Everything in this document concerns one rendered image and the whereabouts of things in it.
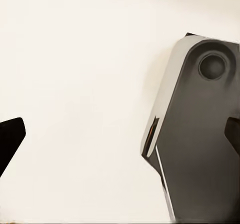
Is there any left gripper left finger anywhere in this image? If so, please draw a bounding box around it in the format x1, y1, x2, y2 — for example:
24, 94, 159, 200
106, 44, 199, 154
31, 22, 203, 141
0, 116, 26, 177

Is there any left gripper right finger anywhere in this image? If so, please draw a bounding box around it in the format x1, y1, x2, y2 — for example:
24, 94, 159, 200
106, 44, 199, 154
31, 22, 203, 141
224, 117, 240, 157

